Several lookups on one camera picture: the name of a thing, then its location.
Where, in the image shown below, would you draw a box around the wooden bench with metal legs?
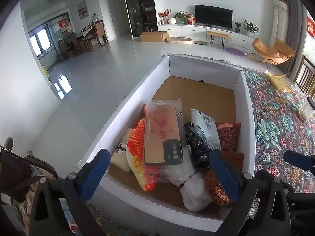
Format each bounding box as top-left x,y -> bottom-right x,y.
207,31 -> 231,49

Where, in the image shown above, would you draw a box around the orange fish plush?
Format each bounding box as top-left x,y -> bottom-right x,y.
126,117 -> 163,191

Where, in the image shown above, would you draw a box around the red flowers in vase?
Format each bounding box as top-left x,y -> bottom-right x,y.
158,9 -> 172,25

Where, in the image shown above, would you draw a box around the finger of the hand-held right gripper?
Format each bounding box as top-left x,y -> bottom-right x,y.
283,150 -> 315,171

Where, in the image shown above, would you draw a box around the black trash bag roll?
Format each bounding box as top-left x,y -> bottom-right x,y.
189,143 -> 211,169

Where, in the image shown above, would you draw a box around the black glass display cabinet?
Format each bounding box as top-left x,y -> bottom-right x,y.
122,0 -> 158,38

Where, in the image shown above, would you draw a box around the brown cardboard box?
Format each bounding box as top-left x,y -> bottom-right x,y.
140,31 -> 169,43

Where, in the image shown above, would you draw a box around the clear jar with black lid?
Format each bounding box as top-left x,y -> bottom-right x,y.
297,95 -> 315,124

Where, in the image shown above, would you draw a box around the orange lounge chair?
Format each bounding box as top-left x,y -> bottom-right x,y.
247,37 -> 296,76

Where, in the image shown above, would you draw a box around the oval wooden floor tray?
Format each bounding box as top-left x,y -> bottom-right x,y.
166,37 -> 194,46

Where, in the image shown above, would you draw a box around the purple round floor mat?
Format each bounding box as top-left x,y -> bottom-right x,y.
225,47 -> 248,57

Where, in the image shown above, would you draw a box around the wooden slatted rack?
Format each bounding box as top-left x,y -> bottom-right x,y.
295,55 -> 315,97

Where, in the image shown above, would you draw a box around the beige cloth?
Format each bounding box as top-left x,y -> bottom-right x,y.
110,127 -> 135,173

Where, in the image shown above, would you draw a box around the red patterned small pillow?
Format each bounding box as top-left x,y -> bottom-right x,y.
216,122 -> 242,153

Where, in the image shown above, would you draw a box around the clear bag with brown sheet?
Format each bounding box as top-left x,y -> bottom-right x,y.
144,99 -> 188,178

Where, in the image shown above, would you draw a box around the black flat television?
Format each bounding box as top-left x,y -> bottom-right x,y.
194,4 -> 233,29

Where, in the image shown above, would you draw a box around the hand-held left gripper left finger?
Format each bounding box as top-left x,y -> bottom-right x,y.
28,149 -> 111,236

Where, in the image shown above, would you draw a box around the white television cabinet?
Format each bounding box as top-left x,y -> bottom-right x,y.
157,24 -> 257,50

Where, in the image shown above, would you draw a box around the colourful woven patterned blanket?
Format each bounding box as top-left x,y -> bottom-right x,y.
242,69 -> 315,195

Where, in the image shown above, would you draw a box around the dark brown bag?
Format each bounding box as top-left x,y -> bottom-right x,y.
0,146 -> 33,203

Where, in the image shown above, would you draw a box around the grey wet wipes packet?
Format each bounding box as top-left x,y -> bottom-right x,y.
190,108 -> 222,151

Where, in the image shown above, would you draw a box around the glass balcony door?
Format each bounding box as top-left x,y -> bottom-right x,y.
28,12 -> 74,67

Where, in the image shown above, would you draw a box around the white standing air conditioner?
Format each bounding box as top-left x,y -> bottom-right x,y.
268,0 -> 290,48

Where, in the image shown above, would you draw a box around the wooden dining table with chairs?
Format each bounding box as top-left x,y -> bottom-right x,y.
57,20 -> 109,56

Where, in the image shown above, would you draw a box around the brown knitted cloth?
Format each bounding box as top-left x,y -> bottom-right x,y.
204,151 -> 246,208

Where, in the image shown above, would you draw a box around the large green potted plant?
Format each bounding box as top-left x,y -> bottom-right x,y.
242,19 -> 260,35

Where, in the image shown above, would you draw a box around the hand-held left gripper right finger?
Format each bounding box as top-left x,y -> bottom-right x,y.
208,149 -> 292,236

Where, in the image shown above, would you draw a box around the green plant with red decoration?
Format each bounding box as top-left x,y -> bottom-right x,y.
174,10 -> 196,25

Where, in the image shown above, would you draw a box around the framed wall painting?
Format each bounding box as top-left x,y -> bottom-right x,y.
77,0 -> 88,20

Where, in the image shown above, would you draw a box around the white cardboard box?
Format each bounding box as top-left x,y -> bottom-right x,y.
78,55 -> 257,233

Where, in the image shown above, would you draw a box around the flat yellow box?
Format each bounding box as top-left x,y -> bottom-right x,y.
267,73 -> 295,94

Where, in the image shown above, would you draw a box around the grey curtain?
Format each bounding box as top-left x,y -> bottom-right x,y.
280,0 -> 308,79

